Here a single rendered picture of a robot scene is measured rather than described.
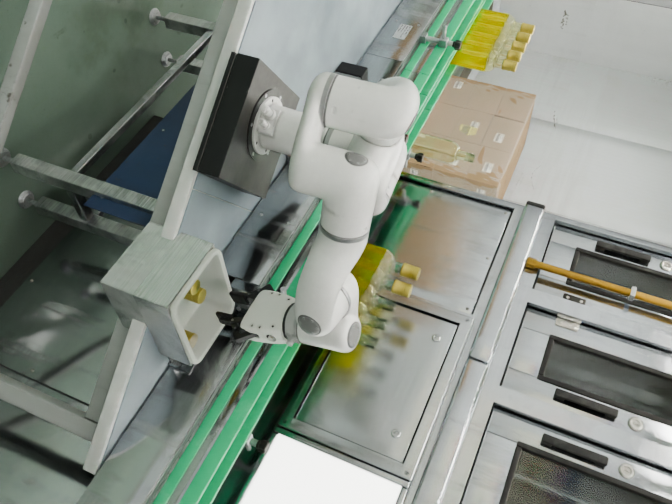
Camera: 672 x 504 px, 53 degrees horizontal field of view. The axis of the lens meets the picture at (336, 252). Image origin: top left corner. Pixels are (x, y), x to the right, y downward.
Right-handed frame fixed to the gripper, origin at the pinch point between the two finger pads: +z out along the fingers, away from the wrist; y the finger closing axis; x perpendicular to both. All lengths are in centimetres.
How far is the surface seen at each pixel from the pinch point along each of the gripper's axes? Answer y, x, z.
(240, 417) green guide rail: -14.4, -19.0, -2.0
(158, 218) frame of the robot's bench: 8.9, 14.4, 18.4
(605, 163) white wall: 451, -350, 14
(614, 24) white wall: 602, -295, 33
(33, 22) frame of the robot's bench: 37, 45, 60
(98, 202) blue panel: 19, 5, 53
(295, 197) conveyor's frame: 38.5, -5.7, 7.4
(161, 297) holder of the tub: -8.9, 13.1, 4.9
